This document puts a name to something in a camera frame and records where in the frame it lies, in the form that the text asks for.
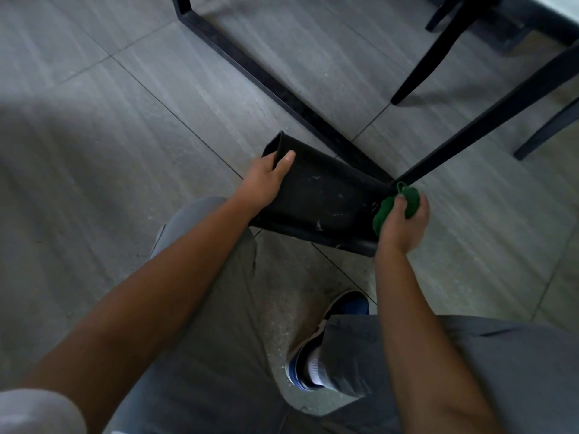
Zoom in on person's left hand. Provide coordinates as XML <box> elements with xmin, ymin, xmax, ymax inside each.
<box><xmin>235</xmin><ymin>150</ymin><xmax>296</xmax><ymax>217</ymax></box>

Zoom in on person's right hand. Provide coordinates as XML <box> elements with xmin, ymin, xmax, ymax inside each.
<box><xmin>375</xmin><ymin>194</ymin><xmax>430</xmax><ymax>256</ymax></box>

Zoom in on green cleaning cloth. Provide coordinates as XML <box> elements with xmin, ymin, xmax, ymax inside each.
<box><xmin>372</xmin><ymin>182</ymin><xmax>421</xmax><ymax>238</ymax></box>

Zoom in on black plastic dustpan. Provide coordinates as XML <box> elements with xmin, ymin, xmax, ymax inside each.
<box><xmin>249</xmin><ymin>130</ymin><xmax>400</xmax><ymax>258</ymax></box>

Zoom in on person's left forearm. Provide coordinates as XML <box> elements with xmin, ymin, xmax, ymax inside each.
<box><xmin>22</xmin><ymin>194</ymin><xmax>255</xmax><ymax>434</ymax></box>

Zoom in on person's right forearm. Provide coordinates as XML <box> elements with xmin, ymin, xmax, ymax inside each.
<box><xmin>373</xmin><ymin>246</ymin><xmax>508</xmax><ymax>434</ymax></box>

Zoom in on blue and white shoe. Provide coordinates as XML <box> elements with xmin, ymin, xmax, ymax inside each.
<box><xmin>286</xmin><ymin>291</ymin><xmax>370</xmax><ymax>392</ymax></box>

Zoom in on black chair leg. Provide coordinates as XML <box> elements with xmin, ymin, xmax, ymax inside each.
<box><xmin>424</xmin><ymin>0</ymin><xmax>454</xmax><ymax>33</ymax></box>
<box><xmin>513</xmin><ymin>96</ymin><xmax>579</xmax><ymax>161</ymax></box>
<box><xmin>390</xmin><ymin>0</ymin><xmax>484</xmax><ymax>107</ymax></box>

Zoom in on white sock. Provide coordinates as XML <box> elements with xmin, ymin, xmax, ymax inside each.
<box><xmin>307</xmin><ymin>342</ymin><xmax>327</xmax><ymax>387</ymax></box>

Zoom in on grey trousers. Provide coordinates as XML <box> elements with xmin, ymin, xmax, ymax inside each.
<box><xmin>103</xmin><ymin>196</ymin><xmax>579</xmax><ymax>434</ymax></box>

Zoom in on white shirt sleeve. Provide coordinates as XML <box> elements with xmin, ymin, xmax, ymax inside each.
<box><xmin>0</xmin><ymin>388</ymin><xmax>87</xmax><ymax>434</ymax></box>

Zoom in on black metal table frame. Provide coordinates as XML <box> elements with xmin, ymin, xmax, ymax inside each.
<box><xmin>170</xmin><ymin>0</ymin><xmax>579</xmax><ymax>191</ymax></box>

